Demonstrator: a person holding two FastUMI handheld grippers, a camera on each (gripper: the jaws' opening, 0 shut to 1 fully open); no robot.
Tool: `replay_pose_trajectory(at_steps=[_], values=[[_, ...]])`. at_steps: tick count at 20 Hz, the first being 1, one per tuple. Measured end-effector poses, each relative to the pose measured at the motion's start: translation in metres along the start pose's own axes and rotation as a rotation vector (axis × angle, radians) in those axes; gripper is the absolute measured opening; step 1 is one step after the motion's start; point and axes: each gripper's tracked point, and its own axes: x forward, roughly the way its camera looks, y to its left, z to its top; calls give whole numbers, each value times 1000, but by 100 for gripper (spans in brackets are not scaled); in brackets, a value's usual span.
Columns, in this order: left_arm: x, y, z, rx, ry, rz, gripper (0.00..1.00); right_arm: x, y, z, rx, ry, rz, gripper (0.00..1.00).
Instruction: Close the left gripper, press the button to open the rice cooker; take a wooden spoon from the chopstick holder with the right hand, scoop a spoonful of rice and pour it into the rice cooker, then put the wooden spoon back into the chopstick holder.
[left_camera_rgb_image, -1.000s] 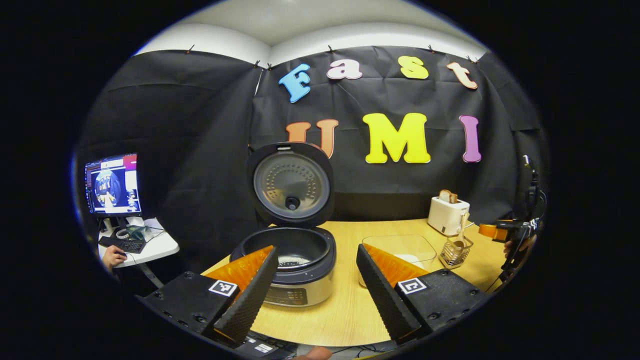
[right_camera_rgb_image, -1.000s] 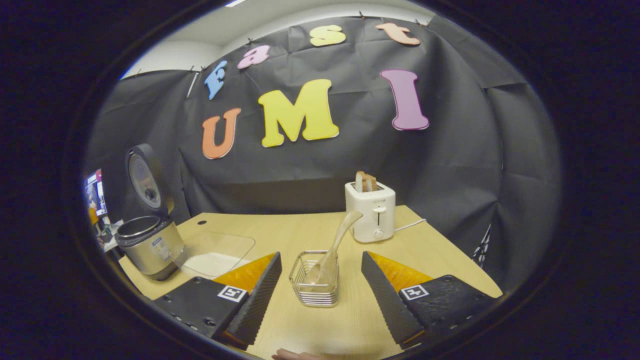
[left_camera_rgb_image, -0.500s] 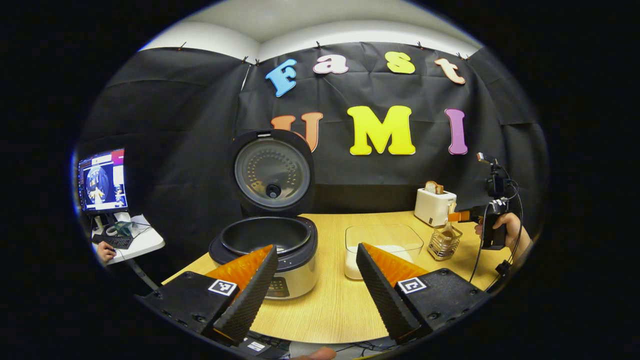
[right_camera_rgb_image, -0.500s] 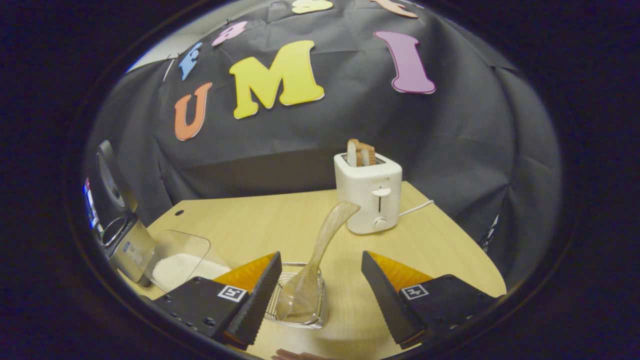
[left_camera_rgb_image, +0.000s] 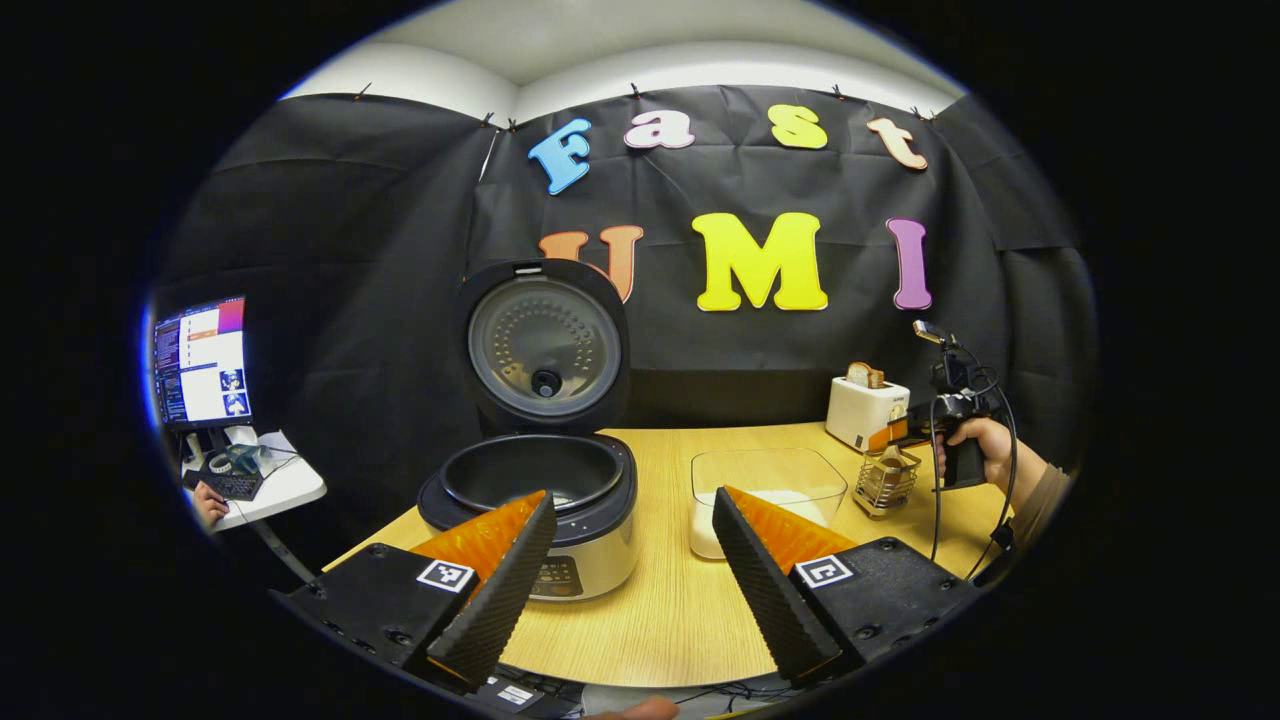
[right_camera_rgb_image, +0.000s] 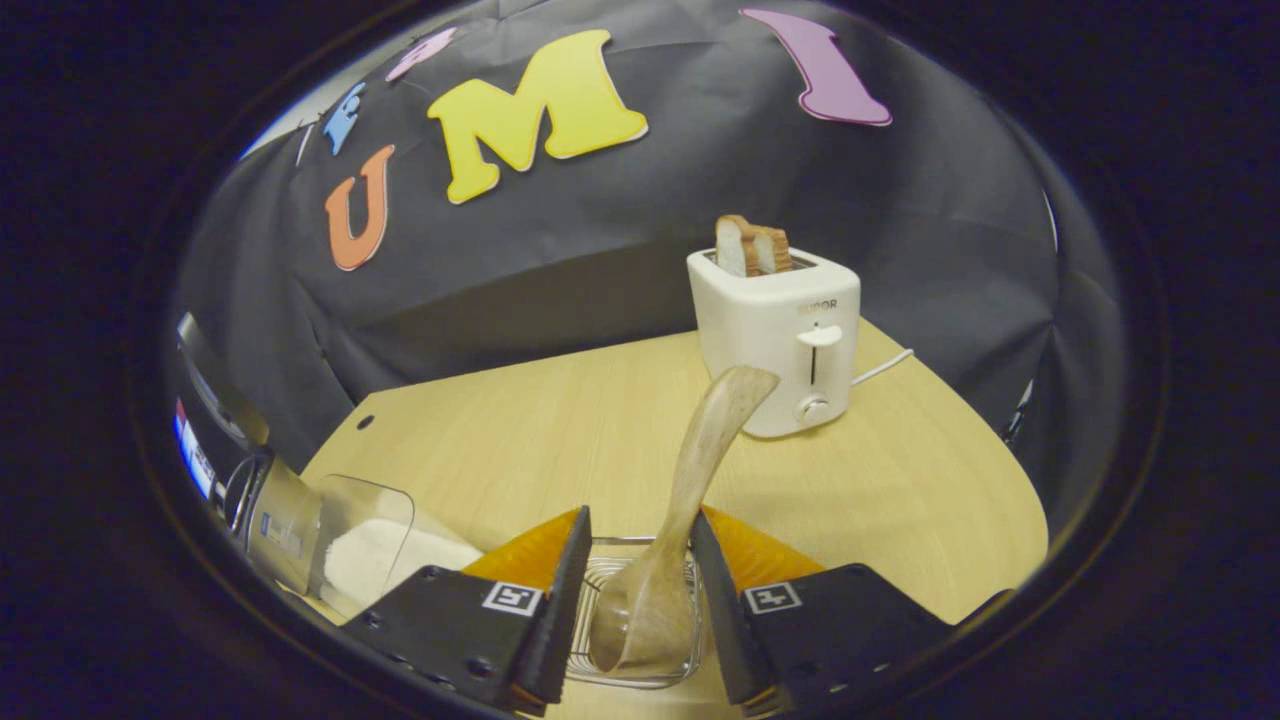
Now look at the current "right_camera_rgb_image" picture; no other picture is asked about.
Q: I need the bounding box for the white toaster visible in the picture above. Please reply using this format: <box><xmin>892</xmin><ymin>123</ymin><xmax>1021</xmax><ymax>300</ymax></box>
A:
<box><xmin>686</xmin><ymin>247</ymin><xmax>861</xmax><ymax>439</ymax></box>

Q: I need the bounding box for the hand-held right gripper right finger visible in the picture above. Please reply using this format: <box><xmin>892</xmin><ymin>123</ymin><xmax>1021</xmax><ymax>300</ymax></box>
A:
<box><xmin>690</xmin><ymin>510</ymin><xmax>961</xmax><ymax>716</ymax></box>

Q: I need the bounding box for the wooden spoon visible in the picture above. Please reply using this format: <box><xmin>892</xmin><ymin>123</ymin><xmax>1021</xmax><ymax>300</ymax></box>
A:
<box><xmin>590</xmin><ymin>365</ymin><xmax>781</xmax><ymax>676</ymax></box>

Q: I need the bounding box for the white toaster cable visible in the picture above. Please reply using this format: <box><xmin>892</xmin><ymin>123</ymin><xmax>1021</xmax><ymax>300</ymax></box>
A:
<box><xmin>850</xmin><ymin>348</ymin><xmax>916</xmax><ymax>389</ymax></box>

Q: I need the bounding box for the clear chopstick holder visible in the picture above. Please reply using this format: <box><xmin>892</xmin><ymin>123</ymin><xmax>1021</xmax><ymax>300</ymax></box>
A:
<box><xmin>565</xmin><ymin>537</ymin><xmax>706</xmax><ymax>691</ymax></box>

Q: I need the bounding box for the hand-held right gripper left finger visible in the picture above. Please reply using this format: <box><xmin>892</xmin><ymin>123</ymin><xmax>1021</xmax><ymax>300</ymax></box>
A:
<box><xmin>365</xmin><ymin>505</ymin><xmax>593</xmax><ymax>716</ymax></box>

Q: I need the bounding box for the black and silver rice cooker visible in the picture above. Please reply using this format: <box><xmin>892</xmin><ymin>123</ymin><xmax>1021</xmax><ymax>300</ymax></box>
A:
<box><xmin>178</xmin><ymin>312</ymin><xmax>323</xmax><ymax>599</ymax></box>

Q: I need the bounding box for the computer monitor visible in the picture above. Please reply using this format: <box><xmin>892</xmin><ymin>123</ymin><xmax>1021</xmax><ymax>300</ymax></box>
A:
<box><xmin>175</xmin><ymin>398</ymin><xmax>217</xmax><ymax>499</ymax></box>

